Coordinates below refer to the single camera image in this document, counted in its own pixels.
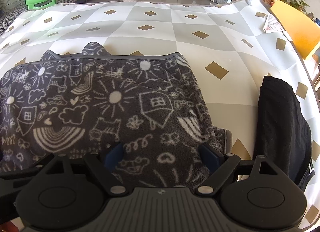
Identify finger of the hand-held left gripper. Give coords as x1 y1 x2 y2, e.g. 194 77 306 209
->
0 163 49 197

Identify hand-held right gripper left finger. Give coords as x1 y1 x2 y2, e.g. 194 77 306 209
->
41 143 129 196

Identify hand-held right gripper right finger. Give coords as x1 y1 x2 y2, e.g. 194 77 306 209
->
196 144 281 196

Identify grey doodle print fleece jacket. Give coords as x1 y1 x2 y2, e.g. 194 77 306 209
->
0 42 233 187

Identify black folded pants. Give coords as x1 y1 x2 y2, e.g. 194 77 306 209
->
252 76 314 192

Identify white paper receipt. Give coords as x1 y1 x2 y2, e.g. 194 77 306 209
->
262 14 285 34

